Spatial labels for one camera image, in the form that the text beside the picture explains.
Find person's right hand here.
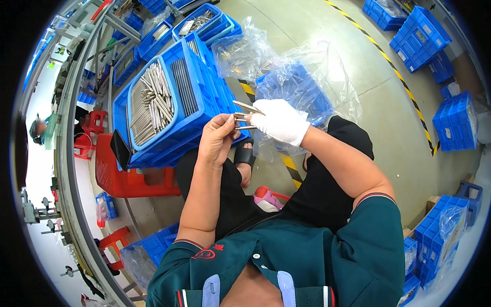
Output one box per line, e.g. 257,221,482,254
245,99,310,147

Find person's left hand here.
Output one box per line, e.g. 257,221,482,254
197,113,241,168

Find long metal rod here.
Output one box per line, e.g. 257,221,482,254
232,100,265,116

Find blue crate under plastic bag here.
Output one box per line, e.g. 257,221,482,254
255,62,335,128

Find crumpled clear plastic bag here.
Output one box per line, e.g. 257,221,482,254
210,16,277,83

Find large blue plastic crate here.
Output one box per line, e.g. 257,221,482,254
112,32,252,170

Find row of dark metal rods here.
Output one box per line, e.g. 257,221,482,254
170,58,198,118

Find blue inner tray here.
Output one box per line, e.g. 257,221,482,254
127,55,182,152

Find red seat stool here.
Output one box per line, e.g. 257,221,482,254
254,186,292,204

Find pink cloth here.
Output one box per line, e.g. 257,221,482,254
252,190,284,213

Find large clear plastic bag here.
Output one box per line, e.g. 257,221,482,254
252,40,363,162

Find person's legs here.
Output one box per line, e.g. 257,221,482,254
176,115,375,242

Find pile of metal rods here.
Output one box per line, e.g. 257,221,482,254
130,59,175,146

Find blue crate with metal parts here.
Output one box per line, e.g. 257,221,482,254
172,3,244,43

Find blue crate with clear bag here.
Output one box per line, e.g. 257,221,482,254
137,17,174,62
120,222,180,293

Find black phone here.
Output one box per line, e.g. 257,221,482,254
110,129,133,172

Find large red plastic stool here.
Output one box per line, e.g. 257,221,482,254
95,133,182,199

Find person's body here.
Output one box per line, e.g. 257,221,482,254
146,193,406,307

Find small red plastic stool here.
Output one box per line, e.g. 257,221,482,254
98,226,131,271
74,111,108,161

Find small blue basket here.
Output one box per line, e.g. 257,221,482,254
95,191,118,228

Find stack of blue crates with bag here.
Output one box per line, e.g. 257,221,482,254
414,194,470,289

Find blue plastic stool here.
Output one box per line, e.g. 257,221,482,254
456,180,483,227

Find grey workbench rail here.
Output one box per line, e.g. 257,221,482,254
53,0,148,307

